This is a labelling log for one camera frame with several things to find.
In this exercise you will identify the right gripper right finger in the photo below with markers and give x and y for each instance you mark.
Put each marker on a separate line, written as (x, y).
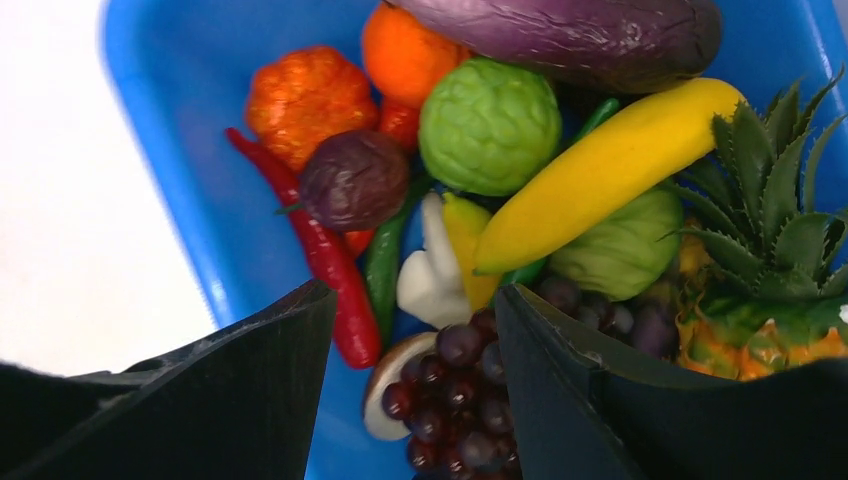
(587, 406)

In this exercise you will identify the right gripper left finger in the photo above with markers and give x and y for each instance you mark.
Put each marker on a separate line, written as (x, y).
(238, 404)

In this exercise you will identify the toy purple grape bunch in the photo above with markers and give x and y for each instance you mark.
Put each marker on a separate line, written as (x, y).
(445, 393)

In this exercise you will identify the toy red chili pepper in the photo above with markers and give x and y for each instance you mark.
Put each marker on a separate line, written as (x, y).
(355, 332)

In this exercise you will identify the toy light green cabbage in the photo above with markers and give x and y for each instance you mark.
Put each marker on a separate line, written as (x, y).
(628, 251)

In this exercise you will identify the toy green chili pepper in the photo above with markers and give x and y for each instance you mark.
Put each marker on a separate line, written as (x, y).
(382, 262)

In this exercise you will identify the toy white garlic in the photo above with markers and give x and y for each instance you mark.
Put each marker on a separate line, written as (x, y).
(429, 285)

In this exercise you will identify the toy yellow starfruit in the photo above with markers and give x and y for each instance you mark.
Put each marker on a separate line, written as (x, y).
(465, 221)

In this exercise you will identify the toy pineapple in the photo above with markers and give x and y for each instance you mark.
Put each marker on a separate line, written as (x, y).
(767, 292)

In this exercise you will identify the toy yellow banana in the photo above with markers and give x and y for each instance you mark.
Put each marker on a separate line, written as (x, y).
(625, 156)

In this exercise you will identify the toy dark passion fruit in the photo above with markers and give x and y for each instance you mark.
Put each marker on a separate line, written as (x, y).
(353, 181)

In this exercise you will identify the toy green custard apple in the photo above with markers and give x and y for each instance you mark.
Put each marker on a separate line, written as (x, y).
(488, 128)

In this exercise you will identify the toy orange pumpkin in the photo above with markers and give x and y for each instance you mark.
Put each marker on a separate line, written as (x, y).
(306, 97)

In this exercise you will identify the blue plastic bin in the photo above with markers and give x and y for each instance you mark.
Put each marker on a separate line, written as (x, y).
(183, 69)

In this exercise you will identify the toy purple eggplant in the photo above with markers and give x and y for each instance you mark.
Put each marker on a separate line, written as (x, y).
(616, 46)

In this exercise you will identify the toy orange tangerine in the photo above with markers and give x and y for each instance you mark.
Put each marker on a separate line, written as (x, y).
(403, 59)

